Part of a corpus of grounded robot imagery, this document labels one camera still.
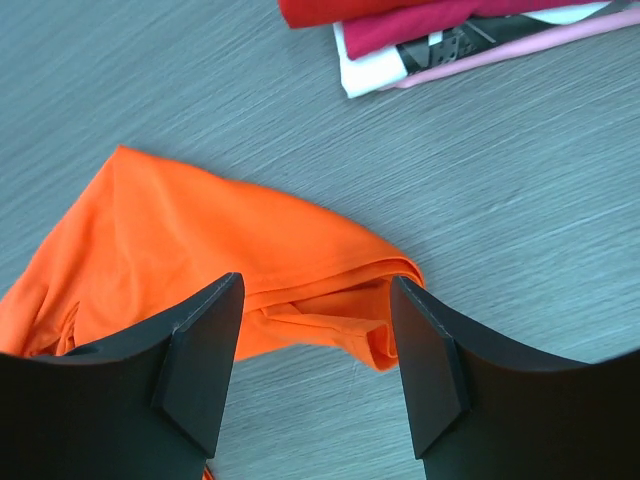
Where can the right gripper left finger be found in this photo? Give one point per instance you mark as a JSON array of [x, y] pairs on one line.
[[144, 403]]

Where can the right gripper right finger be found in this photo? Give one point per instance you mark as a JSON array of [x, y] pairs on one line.
[[482, 405]]

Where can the folded white t shirt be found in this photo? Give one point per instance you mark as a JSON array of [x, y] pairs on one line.
[[475, 35]]

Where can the orange t shirt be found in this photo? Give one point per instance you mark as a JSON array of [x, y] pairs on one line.
[[148, 232]]

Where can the folded red t shirt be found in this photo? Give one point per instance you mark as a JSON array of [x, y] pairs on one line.
[[310, 13]]

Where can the folded pink t shirt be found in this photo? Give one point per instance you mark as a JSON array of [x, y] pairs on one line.
[[546, 40]]

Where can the folded magenta t shirt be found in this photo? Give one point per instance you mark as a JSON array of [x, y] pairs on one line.
[[371, 33]]

